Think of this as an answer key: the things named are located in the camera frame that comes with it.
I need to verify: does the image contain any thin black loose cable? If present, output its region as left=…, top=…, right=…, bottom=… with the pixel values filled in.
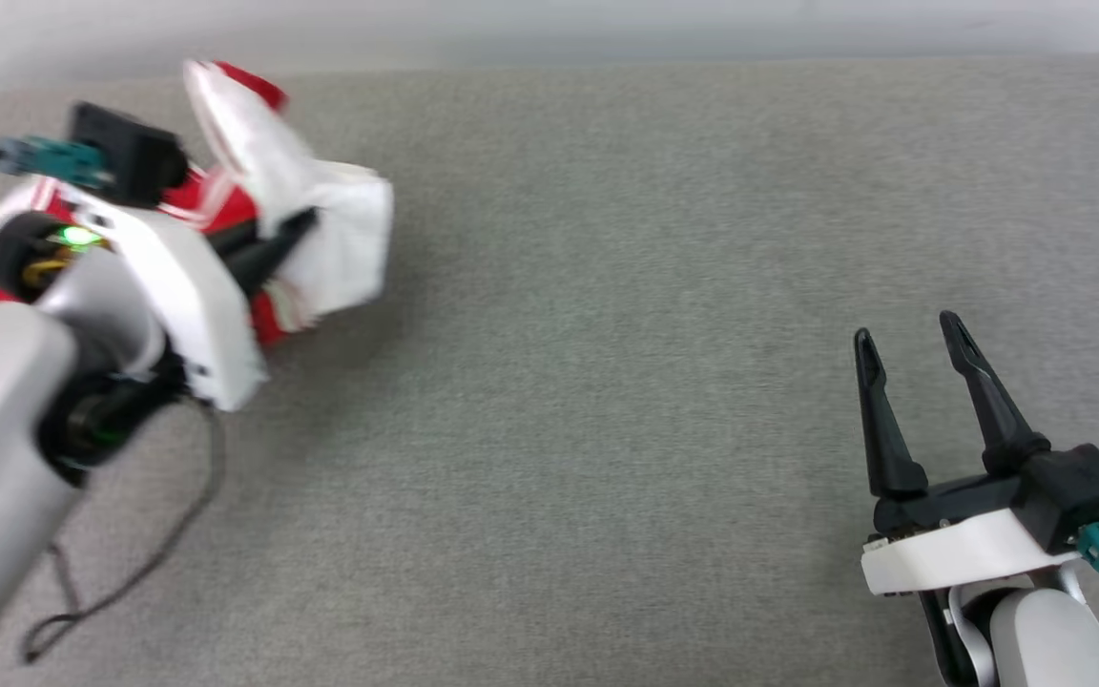
left=20, top=399, right=227, bottom=665

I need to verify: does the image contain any red and white garment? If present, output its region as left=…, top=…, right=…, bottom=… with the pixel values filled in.
left=0, top=59, right=395, bottom=346

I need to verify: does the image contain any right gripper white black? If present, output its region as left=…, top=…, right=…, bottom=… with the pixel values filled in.
left=852, top=310, right=1087, bottom=598

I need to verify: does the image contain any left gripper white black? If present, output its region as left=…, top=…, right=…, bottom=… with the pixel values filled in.
left=0, top=179, right=321, bottom=413

